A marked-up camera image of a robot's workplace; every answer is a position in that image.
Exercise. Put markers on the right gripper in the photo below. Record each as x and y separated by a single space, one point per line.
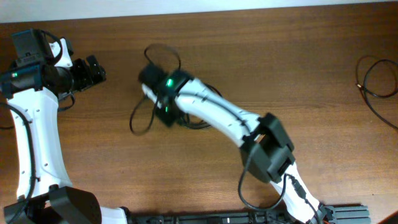
163 120

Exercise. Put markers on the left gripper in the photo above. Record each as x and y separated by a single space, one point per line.
87 79

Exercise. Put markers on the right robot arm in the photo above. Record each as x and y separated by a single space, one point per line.
265 147

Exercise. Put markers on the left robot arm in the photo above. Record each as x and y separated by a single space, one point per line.
45 193

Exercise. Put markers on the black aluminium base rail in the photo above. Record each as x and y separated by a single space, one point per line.
327 214

